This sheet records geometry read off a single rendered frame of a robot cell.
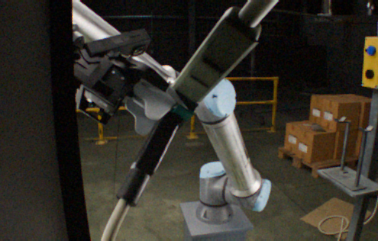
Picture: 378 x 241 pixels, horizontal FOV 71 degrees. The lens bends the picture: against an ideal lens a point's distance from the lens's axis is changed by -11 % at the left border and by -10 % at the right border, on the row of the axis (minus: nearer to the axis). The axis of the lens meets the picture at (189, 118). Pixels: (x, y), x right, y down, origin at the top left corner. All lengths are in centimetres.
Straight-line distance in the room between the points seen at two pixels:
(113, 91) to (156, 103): 6
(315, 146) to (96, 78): 340
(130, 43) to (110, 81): 9
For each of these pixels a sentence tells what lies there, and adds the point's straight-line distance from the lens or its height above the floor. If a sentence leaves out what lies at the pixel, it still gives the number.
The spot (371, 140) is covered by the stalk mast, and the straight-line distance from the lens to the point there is 175.
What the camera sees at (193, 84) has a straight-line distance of 40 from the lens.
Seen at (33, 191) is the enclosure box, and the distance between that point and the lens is 21.
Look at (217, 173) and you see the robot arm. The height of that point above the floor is 90.
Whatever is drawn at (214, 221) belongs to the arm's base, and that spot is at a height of 66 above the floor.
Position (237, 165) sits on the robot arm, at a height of 103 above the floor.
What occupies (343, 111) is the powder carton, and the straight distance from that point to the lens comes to 385.
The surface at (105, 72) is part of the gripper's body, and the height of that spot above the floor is 143.
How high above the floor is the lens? 146
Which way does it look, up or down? 13 degrees down
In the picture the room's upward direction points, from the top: straight up
